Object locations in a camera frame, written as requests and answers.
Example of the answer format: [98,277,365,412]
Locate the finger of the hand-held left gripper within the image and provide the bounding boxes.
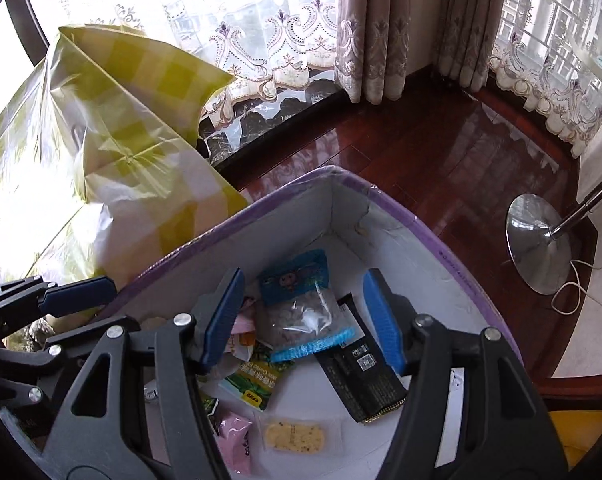
[0,316,146,411]
[0,276,118,331]

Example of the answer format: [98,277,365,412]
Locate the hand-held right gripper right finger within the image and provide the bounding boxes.
[362,268,567,480]

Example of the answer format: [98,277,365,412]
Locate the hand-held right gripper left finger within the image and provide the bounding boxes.
[43,267,247,480]

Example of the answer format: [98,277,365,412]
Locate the purple cardboard box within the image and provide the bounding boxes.
[88,164,529,480]

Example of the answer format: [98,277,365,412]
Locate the white orange snack packet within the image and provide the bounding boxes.
[230,300,260,362]

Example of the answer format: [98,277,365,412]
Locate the black snack packet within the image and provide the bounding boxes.
[315,294,412,424]

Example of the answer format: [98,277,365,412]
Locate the blue clear window snack packet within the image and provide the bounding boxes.
[255,249,357,364]

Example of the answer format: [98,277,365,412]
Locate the dark green snack packet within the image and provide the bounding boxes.
[201,394,220,427]

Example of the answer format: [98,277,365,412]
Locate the pink snack packet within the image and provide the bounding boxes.
[216,407,255,476]

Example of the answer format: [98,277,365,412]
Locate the clear wrapped yellow cracker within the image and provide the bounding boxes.
[255,412,342,456]

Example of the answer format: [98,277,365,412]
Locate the yellow checkered plastic bag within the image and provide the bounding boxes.
[0,22,255,321]

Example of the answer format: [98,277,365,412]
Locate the chrome floor lamp stand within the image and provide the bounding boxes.
[505,162,602,296]

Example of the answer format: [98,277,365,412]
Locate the dark marble window sill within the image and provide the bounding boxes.
[198,77,354,168]

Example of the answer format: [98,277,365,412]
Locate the yellow package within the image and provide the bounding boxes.
[546,409,602,467]

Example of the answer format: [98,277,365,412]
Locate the pink drape curtain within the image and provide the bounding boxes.
[433,0,505,93]
[333,0,413,106]

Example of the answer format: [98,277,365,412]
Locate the white lace curtain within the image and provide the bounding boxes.
[488,0,602,159]
[23,0,343,117]

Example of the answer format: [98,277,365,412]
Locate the white cable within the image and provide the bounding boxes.
[551,257,602,319]

